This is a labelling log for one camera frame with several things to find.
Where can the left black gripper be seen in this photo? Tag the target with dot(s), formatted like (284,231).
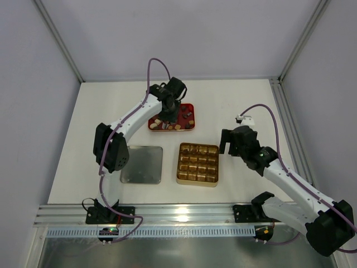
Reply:
(168,115)

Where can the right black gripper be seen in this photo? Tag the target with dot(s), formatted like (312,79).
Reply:
(231,141)

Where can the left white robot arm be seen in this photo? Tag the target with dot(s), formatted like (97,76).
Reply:
(110,142)

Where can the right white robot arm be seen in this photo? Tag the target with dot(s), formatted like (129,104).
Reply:
(325,223)

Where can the red chocolate tray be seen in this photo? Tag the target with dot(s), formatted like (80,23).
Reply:
(186,113)

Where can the gold chocolate box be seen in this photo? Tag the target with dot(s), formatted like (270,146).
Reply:
(199,168)

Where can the silver tin lid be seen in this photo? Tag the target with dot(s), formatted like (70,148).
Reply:
(144,165)

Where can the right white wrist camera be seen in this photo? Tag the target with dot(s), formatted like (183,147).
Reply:
(245,121)

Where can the right aluminium frame post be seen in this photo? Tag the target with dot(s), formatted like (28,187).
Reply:
(308,29)

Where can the aluminium frame post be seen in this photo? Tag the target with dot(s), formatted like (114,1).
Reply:
(43,12)
(308,29)

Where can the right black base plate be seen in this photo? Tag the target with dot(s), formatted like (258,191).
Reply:
(243,213)

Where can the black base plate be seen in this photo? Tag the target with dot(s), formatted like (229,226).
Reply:
(103,215)
(243,213)

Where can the white slotted cable duct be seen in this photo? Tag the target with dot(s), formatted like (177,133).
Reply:
(152,232)

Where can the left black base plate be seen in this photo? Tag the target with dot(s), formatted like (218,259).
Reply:
(103,215)

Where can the aluminium mounting rail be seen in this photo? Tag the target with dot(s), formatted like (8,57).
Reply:
(74,214)

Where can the left aluminium frame post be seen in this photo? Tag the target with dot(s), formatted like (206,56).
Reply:
(43,12)

